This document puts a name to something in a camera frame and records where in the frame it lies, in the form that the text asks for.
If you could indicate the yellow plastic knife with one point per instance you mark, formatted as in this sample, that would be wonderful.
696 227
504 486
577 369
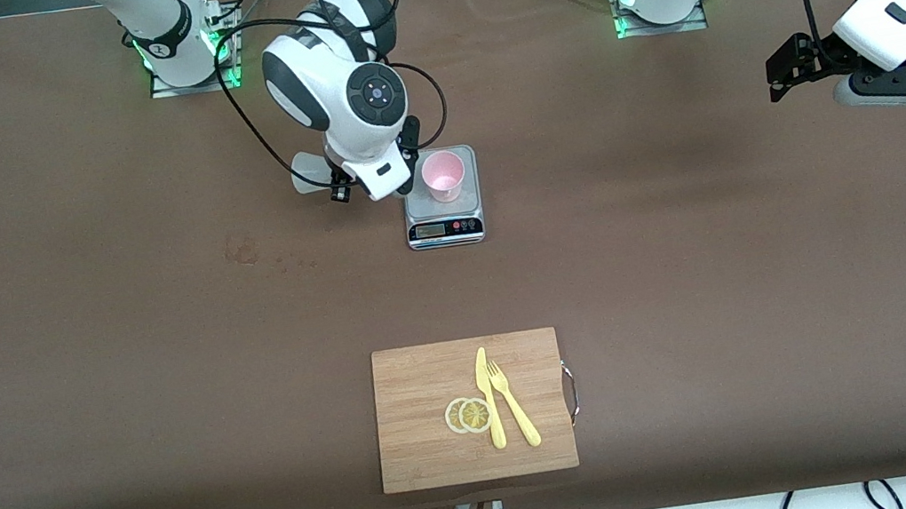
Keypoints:
497 427

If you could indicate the brown table cover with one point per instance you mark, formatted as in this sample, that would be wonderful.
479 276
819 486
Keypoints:
693 299

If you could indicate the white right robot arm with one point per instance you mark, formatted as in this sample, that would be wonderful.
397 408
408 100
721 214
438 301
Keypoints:
351 139

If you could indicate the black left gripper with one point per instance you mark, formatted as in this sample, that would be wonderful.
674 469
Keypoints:
820 53

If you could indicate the wooden cutting board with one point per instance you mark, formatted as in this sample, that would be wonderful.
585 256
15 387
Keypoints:
415 422

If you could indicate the sauce bottle with orange cap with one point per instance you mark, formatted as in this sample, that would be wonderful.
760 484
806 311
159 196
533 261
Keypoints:
308 173

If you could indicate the pink plastic cup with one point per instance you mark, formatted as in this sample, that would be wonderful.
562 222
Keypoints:
442 171

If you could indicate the yellow plastic fork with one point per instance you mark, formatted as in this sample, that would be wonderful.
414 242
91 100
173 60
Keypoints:
522 424

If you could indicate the yellow lemon slice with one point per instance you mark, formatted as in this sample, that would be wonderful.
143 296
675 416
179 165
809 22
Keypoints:
474 416
450 417

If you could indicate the silver digital kitchen scale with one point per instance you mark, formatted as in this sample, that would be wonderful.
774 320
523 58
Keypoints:
463 199

